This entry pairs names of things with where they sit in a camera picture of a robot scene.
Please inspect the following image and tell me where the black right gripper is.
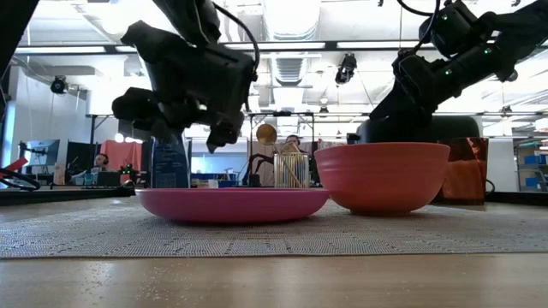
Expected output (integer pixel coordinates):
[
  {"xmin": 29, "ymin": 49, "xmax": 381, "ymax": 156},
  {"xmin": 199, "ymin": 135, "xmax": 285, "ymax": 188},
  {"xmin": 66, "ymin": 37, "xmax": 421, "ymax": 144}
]
[{"xmin": 369, "ymin": 42, "xmax": 503, "ymax": 145}]

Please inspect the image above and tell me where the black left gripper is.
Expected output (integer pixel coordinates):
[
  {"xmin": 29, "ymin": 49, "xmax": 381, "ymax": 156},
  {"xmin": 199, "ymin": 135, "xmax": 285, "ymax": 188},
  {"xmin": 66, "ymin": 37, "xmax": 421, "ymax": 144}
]
[{"xmin": 111, "ymin": 20, "xmax": 259, "ymax": 154}]

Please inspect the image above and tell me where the blue cereal box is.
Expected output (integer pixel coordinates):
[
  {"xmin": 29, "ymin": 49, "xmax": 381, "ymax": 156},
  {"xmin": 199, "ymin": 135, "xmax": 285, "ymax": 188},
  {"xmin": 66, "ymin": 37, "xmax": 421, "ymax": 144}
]
[{"xmin": 151, "ymin": 135, "xmax": 192, "ymax": 190}]

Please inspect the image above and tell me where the coral red bowl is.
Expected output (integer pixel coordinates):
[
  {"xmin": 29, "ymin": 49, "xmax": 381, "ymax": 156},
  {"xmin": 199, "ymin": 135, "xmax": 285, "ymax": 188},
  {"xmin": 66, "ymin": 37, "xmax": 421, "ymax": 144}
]
[{"xmin": 313, "ymin": 141, "xmax": 452, "ymax": 217}]

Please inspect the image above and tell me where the orange translucent glass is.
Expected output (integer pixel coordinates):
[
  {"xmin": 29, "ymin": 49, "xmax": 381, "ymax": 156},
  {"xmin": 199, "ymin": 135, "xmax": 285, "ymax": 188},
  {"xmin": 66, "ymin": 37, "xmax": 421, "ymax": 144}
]
[{"xmin": 433, "ymin": 137, "xmax": 490, "ymax": 206}]

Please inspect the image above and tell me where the pink plastic plate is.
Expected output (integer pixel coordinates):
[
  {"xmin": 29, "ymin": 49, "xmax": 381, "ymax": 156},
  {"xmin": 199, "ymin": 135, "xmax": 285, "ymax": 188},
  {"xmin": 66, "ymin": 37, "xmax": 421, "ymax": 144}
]
[{"xmin": 135, "ymin": 187, "xmax": 331, "ymax": 225}]

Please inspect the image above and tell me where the gold wire cup holder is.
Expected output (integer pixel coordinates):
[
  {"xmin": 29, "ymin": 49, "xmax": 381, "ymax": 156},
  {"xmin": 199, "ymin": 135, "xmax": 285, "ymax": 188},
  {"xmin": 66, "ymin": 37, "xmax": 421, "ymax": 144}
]
[{"xmin": 273, "ymin": 151, "xmax": 311, "ymax": 190}]

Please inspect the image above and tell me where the grey woven placemat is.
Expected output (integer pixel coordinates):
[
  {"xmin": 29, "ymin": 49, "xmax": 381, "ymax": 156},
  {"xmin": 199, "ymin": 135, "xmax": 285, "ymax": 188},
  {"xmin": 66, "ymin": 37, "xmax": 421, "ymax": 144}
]
[{"xmin": 0, "ymin": 197, "xmax": 548, "ymax": 261}]

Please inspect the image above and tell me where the black toaster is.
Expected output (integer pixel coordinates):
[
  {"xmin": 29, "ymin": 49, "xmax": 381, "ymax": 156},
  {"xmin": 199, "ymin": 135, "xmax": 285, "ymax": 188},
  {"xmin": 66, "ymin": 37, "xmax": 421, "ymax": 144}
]
[{"xmin": 346, "ymin": 115, "xmax": 481, "ymax": 145}]

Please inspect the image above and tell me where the coral cloth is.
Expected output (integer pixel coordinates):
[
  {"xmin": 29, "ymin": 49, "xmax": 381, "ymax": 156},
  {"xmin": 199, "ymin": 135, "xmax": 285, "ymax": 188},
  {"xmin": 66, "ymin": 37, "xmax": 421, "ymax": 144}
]
[{"xmin": 100, "ymin": 139, "xmax": 144, "ymax": 166}]

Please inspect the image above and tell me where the computer monitor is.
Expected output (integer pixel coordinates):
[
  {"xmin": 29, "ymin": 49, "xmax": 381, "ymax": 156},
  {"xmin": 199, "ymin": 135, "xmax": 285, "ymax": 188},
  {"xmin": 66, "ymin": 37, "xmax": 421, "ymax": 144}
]
[{"xmin": 20, "ymin": 139, "xmax": 62, "ymax": 169}]

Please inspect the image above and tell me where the red plastic part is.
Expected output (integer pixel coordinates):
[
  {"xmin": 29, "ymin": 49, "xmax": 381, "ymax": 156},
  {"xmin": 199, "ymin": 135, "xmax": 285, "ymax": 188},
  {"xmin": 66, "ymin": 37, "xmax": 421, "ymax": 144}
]
[{"xmin": 0, "ymin": 157, "xmax": 29, "ymax": 173}]

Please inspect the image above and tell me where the black ceiling-mounted camera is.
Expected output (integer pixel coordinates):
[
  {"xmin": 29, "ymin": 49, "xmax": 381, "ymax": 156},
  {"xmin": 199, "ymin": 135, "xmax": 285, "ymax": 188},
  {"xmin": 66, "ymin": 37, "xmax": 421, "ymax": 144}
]
[
  {"xmin": 334, "ymin": 52, "xmax": 358, "ymax": 86},
  {"xmin": 50, "ymin": 75, "xmax": 69, "ymax": 96}
]

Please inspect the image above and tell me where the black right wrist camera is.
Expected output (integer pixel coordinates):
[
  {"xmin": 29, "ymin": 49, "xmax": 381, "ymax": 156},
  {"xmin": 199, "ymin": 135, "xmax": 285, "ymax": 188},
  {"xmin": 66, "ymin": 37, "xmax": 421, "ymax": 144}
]
[{"xmin": 418, "ymin": 1, "xmax": 477, "ymax": 57}]

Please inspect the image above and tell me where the black aluminium table frame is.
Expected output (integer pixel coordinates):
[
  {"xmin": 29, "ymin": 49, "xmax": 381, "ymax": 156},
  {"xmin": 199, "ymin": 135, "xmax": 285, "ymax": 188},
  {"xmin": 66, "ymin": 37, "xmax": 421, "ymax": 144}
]
[{"xmin": 0, "ymin": 187, "xmax": 548, "ymax": 207}]

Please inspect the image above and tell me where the black cable loop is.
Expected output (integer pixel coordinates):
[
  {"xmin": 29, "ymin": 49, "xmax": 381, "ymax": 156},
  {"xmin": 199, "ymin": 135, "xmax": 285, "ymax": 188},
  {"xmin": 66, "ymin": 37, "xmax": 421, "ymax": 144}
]
[{"xmin": 0, "ymin": 168, "xmax": 42, "ymax": 193}]

